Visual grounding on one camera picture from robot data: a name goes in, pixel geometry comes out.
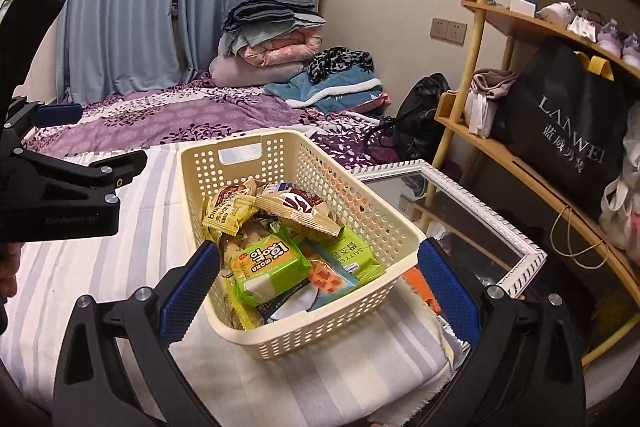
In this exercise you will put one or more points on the black handbag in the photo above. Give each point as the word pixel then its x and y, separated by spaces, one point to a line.
pixel 420 117

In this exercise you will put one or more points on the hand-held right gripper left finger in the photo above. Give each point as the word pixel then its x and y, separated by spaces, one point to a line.
pixel 192 292

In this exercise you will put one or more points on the white cloth bag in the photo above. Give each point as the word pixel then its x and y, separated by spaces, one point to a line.
pixel 480 112

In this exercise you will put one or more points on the small white box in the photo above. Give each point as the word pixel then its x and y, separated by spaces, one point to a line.
pixel 522 6

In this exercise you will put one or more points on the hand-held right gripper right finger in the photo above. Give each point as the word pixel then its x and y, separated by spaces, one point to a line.
pixel 450 292

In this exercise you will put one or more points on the black shopping bag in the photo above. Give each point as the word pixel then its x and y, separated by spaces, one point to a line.
pixel 560 122

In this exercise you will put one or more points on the person's left hand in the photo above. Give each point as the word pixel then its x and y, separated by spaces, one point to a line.
pixel 9 269

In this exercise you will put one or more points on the light green snack packet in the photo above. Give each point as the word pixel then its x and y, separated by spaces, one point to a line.
pixel 350 254

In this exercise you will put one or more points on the wooden shelf unit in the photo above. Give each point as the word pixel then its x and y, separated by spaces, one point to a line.
pixel 500 147

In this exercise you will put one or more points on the beige wall socket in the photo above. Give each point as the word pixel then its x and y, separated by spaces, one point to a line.
pixel 439 28
pixel 456 32

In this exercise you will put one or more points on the dark grey folded blanket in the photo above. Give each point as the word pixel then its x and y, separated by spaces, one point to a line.
pixel 270 9

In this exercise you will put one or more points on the blue fleece garment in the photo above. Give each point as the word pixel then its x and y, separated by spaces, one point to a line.
pixel 340 89

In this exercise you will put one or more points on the white plastic bag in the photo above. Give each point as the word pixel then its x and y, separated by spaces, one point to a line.
pixel 620 207

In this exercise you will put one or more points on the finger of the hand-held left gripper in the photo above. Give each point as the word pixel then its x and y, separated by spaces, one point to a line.
pixel 60 114
pixel 125 164

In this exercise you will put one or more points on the tan paper snack packet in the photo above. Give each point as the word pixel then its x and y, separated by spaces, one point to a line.
pixel 295 207

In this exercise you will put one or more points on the yellow snack packet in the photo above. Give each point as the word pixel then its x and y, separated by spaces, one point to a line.
pixel 227 214
pixel 246 317

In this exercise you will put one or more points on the striped bed sheet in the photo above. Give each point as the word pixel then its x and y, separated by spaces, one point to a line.
pixel 100 267

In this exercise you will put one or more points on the mauve folded cloth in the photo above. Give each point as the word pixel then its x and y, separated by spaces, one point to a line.
pixel 492 82

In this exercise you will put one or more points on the lavender shoe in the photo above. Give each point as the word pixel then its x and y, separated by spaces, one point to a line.
pixel 632 52
pixel 612 37

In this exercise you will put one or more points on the orange item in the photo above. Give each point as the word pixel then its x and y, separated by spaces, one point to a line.
pixel 420 287

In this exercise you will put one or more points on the purple floral bedsheet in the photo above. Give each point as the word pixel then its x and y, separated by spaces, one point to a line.
pixel 175 117

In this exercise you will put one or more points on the pink floral quilt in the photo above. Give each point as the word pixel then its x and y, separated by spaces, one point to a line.
pixel 285 52

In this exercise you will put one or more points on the leopard print scarf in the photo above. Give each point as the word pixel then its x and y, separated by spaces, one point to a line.
pixel 335 59

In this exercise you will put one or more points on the cream perforated plastic basket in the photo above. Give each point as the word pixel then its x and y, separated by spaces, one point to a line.
pixel 350 187

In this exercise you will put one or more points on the light blue snack packet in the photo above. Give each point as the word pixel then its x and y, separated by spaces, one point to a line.
pixel 325 287

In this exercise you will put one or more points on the white framed mirror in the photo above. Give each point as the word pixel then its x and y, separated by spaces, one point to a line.
pixel 450 217

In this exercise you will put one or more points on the lilac folded quilt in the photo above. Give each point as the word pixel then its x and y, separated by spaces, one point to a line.
pixel 240 74

